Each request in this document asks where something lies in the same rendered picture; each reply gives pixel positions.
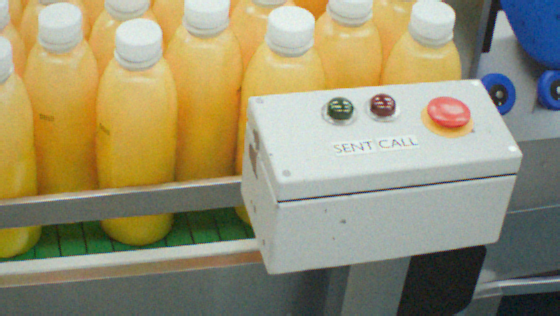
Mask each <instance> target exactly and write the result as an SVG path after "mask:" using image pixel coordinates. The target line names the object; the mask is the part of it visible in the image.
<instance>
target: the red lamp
mask: <svg viewBox="0 0 560 316"><path fill-rule="evenodd" d="M396 108H397V104H396V101H395V99H394V98H393V97H392V96H390V95H388V94H387V93H378V94H376V95H374V96H373V97H372V98H371V100H370V102H369V109H370V111H371V112H373V113H374V114H376V115H378V116H382V117H388V116H391V115H393V114H394V113H395V112H396Z"/></svg>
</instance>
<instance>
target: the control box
mask: <svg viewBox="0 0 560 316"><path fill-rule="evenodd" d="M378 93H387V94H388V95H390V96H392V97H393V98H394V99H395V101H396V104H397V108H396V112H395V113H394V114H393V115H391V116H388V117H382V116H378V115H376V114H374V113H373V112H371V111H370V109H369V102H370V100H371V98H372V97H373V96H374V95H376V94H378ZM440 96H449V97H453V98H456V99H459V100H460V101H462V102H463V103H465V104H466V105H467V107H468V108H469V109H470V112H471V116H470V119H469V121H468V123H467V124H466V125H464V126H462V127H460V128H446V127H443V126H440V125H439V124H437V123H435V122H434V121H433V120H431V117H430V116H429V115H428V112H427V107H428V104H429V101H430V100H432V99H434V98H436V97H440ZM335 97H344V98H347V99H349V100H350V101H351V102H352V103H353V105H354V114H353V116H352V117H351V118H350V119H347V120H337V119H334V118H332V117H330V116H329V115H328V114H327V113H326V105H327V103H328V101H329V100H330V99H331V98H335ZM247 117H248V121H247V123H246V133H245V144H244V155H243V167H242V177H241V189H240V191H241V193H242V196H243V199H244V203H245V206H246V209H247V211H248V214H249V217H250V220H251V223H252V226H253V229H254V232H255V235H256V238H257V241H258V245H259V249H260V252H261V256H262V258H263V261H264V264H265V267H266V269H267V272H268V273H269V274H280V273H288V272H295V271H303V270H310V269H318V268H325V267H333V266H340V265H348V264H355V263H363V262H370V261H378V260H385V259H392V258H400V257H407V256H414V255H421V254H429V253H436V252H440V251H444V250H450V249H457V248H464V247H471V246H478V245H485V244H492V243H496V242H497V241H498V239H499V233H500V230H501V226H502V224H503V221H504V217H505V215H506V212H507V208H508V204H509V199H510V196H511V194H512V190H513V187H514V185H515V180H516V173H517V172H518V170H519V167H520V165H521V158H522V154H521V151H520V149H519V148H518V146H517V145H516V142H515V140H514V139H513V137H512V135H510V131H509V130H508V128H507V126H506V125H505V124H504V121H503V119H502V117H501V116H500V114H499V113H498V110H497V108H496V107H495V105H494V103H493V102H492V101H491V98H490V96H489V95H488V93H487V91H485V89H484V87H483V84H482V82H481V81H480V80H479V79H471V80H461V81H451V82H449V81H441V82H431V83H421V84H412V83H410V84H400V85H390V86H379V87H369V88H368V87H358V88H347V89H337V90H326V91H315V92H304V93H294V94H283V95H261V96H251V97H249V99H248V107H247ZM401 138H403V140H404V144H405V145H411V146H404V144H403V142H402V140H401ZM409 138H410V139H411V140H412V142H413V144H419V145H412V144H411V142H410V140H409ZM393 139H395V140H396V141H397V142H398V143H400V144H401V145H402V146H403V147H401V146H400V145H399V144H397V145H393ZM381 140H388V141H381ZM367 141H372V142H368V143H369V145H370V147H371V150H370V149H369V147H368V145H367V143H363V142H367ZM380 141H381V146H382V147H389V146H391V147H390V148H382V147H381V146H380V145H379V142H380ZM359 142H361V143H362V146H363V148H364V150H365V151H363V150H361V149H362V147H361V145H360V143H359ZM351 143H352V144H353V145H355V146H357V147H359V148H361V149H359V148H357V147H355V146H353V145H352V146H353V149H354V151H355V152H353V150H352V146H351ZM341 144H349V145H344V147H345V148H347V147H350V148H349V149H345V150H346V152H347V151H352V152H348V153H345V152H344V149H343V147H342V145H341ZM335 145H339V146H335ZM334 146H335V147H336V148H338V149H340V150H342V153H335V152H340V151H339V150H337V149H335V148H334ZM392 146H393V148H392Z"/></svg>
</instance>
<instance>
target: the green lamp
mask: <svg viewBox="0 0 560 316"><path fill-rule="evenodd" d="M326 113H327V114H328V115H329V116H330V117H332V118H334V119H337V120H347V119H350V118H351V117H352V116H353V114H354V105H353V103H352V102H351V101H350V100H349V99H347V98H344V97H335V98H331V99H330V100H329V101H328V103H327V105H326Z"/></svg>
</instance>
